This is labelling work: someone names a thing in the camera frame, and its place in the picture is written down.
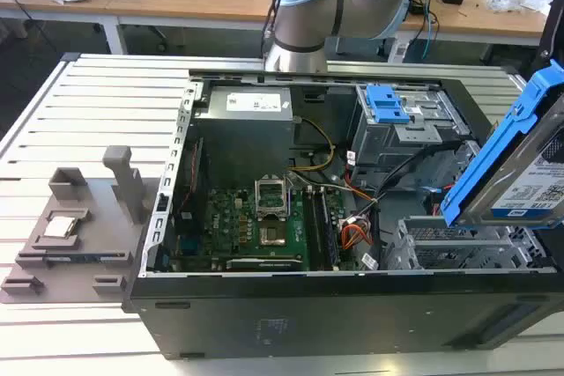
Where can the green motherboard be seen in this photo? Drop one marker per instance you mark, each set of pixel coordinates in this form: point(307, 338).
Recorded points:
point(229, 222)

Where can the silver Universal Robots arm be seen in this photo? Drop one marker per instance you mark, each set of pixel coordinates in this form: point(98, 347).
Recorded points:
point(304, 19)

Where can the hard disk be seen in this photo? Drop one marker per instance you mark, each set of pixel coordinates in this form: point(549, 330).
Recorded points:
point(484, 156)

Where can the RAM stick in slot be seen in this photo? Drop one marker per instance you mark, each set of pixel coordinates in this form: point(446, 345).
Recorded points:
point(330, 235)

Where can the black open PC case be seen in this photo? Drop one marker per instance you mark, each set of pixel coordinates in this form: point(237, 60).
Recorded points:
point(308, 314)

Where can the grey perforated disk bay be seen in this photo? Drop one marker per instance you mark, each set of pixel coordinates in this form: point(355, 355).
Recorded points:
point(440, 252)

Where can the grey parts rack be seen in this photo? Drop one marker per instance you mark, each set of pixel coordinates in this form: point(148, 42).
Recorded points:
point(101, 235)

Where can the blue plastic cage latch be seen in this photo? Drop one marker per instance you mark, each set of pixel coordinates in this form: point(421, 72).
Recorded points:
point(388, 105)

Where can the grey power supply unit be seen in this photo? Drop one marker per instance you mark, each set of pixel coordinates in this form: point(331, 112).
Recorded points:
point(242, 134)

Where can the thin metal locking lever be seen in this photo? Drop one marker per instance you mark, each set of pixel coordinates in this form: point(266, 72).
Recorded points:
point(289, 200)

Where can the black RAM slot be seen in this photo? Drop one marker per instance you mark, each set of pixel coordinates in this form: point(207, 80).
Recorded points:
point(313, 230)

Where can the silver CPU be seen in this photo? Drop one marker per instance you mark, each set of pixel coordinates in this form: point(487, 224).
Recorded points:
point(59, 226)

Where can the wooden desk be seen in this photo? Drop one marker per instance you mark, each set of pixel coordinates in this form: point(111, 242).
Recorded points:
point(176, 2)

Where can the CPU socket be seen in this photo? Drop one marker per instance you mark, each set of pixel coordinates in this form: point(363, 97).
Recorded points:
point(272, 236)

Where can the black graphics card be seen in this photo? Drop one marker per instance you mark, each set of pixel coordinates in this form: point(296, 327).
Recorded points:
point(264, 264)

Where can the white barcode tag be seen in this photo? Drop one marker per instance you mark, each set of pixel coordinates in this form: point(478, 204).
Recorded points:
point(370, 260)
point(351, 157)

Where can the grey metal drive cage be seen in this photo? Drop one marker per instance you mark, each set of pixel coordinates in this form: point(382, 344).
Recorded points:
point(383, 142)

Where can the RAM stick with blue label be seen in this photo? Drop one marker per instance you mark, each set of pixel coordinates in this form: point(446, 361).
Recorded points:
point(88, 257)

